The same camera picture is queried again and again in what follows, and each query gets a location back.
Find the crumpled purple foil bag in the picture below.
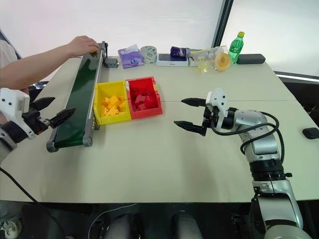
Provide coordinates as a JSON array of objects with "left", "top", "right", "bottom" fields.
[{"left": 170, "top": 46, "right": 191, "bottom": 59}]

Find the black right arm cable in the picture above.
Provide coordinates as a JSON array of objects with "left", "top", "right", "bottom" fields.
[{"left": 211, "top": 111, "right": 286, "bottom": 175}]

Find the yellow round tape roll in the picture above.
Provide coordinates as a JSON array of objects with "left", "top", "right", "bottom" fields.
[{"left": 214, "top": 52, "right": 232, "bottom": 73}]

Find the purple tissue packet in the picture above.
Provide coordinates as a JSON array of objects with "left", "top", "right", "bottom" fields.
[{"left": 117, "top": 44, "right": 146, "bottom": 69}]

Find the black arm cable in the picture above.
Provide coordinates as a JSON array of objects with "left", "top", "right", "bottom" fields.
[
  {"left": 211, "top": 111, "right": 286, "bottom": 175},
  {"left": 0, "top": 166, "right": 66, "bottom": 239}
]

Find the long black case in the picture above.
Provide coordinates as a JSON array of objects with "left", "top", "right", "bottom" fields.
[{"left": 236, "top": 53, "right": 266, "bottom": 65}]

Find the dark window frame post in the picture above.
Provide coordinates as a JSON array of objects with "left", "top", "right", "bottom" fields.
[{"left": 211, "top": 0, "right": 235, "bottom": 48}]

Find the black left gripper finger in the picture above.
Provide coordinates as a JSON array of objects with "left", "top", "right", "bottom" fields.
[
  {"left": 29, "top": 97, "right": 56, "bottom": 112},
  {"left": 48, "top": 107, "right": 76, "bottom": 129}
]

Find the person's bare hand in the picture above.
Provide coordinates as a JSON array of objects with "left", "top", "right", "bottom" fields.
[{"left": 66, "top": 35, "right": 100, "bottom": 58}]

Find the clear plastic bag with bits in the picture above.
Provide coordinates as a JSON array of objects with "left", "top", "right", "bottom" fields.
[{"left": 187, "top": 45, "right": 229, "bottom": 76}]

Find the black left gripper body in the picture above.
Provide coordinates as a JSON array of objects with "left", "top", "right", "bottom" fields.
[{"left": 21, "top": 109, "right": 51, "bottom": 135}]

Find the green conveyor belt, grey frame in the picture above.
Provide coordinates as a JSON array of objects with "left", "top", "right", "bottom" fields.
[{"left": 46, "top": 41, "right": 109, "bottom": 153}]

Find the white shoe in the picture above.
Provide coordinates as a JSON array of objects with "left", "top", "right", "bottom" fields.
[{"left": 0, "top": 219, "right": 23, "bottom": 238}]

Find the dark rounded shape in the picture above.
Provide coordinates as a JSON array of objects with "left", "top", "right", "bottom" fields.
[
  {"left": 104, "top": 211, "right": 141, "bottom": 239},
  {"left": 171, "top": 211, "right": 203, "bottom": 239}
]

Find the small black rounded case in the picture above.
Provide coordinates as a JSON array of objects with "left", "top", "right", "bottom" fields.
[{"left": 302, "top": 127, "right": 319, "bottom": 139}]

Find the person's grey trouser leg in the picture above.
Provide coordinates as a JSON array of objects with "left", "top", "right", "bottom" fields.
[{"left": 0, "top": 199, "right": 23, "bottom": 222}]

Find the person's white shirt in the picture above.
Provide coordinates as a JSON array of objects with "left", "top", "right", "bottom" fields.
[{"left": 0, "top": 39, "right": 18, "bottom": 68}]

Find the yellow plastic bin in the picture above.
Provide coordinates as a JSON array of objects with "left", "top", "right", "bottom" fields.
[{"left": 93, "top": 81, "right": 132, "bottom": 126}]

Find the red plastic bin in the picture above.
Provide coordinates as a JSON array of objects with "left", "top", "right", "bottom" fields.
[{"left": 125, "top": 76, "right": 164, "bottom": 120}]

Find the thin white cable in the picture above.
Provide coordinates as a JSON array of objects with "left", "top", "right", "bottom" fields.
[{"left": 90, "top": 203, "right": 138, "bottom": 239}]

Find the grey tape roll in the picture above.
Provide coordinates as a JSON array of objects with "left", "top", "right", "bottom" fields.
[{"left": 140, "top": 45, "right": 159, "bottom": 65}]

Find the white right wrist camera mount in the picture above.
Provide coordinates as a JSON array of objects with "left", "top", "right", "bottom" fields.
[{"left": 205, "top": 87, "right": 229, "bottom": 130}]

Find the green plastic bottle, yellow cap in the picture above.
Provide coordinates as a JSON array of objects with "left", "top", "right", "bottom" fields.
[{"left": 227, "top": 31, "right": 246, "bottom": 64}]

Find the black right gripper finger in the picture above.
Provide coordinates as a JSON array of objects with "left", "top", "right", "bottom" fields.
[
  {"left": 173, "top": 120, "right": 207, "bottom": 137},
  {"left": 180, "top": 98, "right": 208, "bottom": 108}
]

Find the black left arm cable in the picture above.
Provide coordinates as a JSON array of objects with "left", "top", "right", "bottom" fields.
[{"left": 0, "top": 166, "right": 66, "bottom": 239}]

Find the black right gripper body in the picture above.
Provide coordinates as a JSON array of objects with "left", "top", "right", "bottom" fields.
[{"left": 202, "top": 104, "right": 217, "bottom": 137}]

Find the white phone box, dark lid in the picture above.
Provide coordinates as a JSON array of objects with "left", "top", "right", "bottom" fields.
[{"left": 156, "top": 53, "right": 189, "bottom": 68}]

